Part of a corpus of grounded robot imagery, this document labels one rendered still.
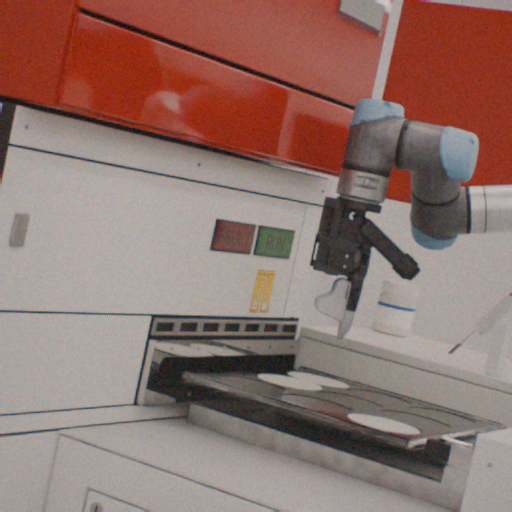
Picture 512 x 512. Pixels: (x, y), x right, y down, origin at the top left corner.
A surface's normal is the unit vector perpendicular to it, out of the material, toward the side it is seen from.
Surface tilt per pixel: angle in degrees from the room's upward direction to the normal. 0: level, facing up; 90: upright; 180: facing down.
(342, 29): 90
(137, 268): 90
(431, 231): 135
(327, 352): 90
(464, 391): 90
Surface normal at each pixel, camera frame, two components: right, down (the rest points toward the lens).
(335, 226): 0.04, 0.07
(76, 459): -0.49, -0.06
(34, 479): 0.85, 0.21
